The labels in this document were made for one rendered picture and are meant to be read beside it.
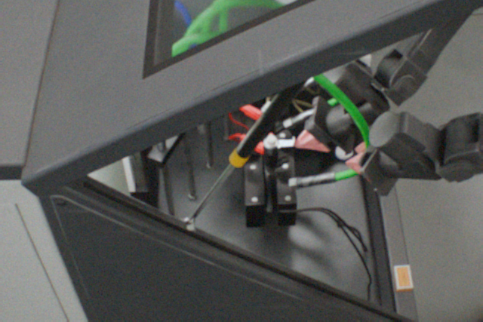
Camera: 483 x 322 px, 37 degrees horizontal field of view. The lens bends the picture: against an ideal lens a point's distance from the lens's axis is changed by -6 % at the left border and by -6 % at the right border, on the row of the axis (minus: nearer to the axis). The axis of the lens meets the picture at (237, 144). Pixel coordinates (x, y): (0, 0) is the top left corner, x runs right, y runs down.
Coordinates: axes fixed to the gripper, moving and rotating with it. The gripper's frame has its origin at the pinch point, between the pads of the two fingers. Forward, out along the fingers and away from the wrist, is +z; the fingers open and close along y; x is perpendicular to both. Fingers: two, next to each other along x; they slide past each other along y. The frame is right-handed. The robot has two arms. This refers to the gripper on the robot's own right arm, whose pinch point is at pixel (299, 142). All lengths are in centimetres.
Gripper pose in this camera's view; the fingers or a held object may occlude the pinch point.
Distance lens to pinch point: 140.4
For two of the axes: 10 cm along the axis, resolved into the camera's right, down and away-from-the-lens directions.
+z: -6.6, 3.4, 6.7
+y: -7.2, -5.4, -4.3
